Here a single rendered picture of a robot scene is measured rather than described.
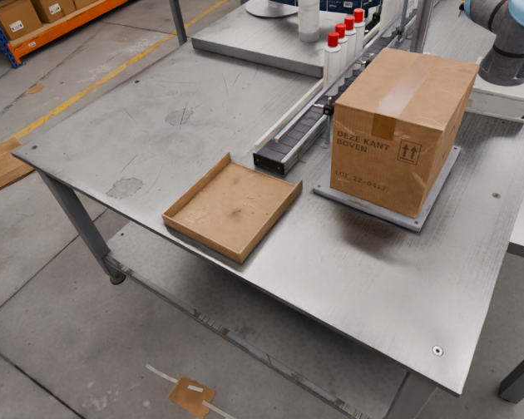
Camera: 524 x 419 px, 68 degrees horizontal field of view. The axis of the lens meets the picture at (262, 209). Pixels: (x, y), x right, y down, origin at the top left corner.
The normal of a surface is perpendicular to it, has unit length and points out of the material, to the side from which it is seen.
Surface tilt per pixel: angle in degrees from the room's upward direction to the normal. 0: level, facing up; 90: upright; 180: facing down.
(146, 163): 0
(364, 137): 90
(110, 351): 0
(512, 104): 90
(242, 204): 0
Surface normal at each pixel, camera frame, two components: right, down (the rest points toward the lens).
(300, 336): -0.04, -0.70
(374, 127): -0.55, 0.64
